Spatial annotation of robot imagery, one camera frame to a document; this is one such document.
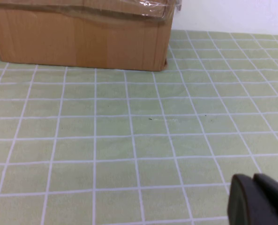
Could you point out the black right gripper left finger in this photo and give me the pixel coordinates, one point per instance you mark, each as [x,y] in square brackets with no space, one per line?
[242,201]

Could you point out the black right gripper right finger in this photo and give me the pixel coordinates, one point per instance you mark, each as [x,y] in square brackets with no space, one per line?
[277,197]

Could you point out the green checkered tablecloth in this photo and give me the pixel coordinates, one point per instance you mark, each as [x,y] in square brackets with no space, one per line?
[138,140]

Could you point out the cardboard box with taped flap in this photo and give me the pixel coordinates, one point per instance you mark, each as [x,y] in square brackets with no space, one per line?
[82,39]

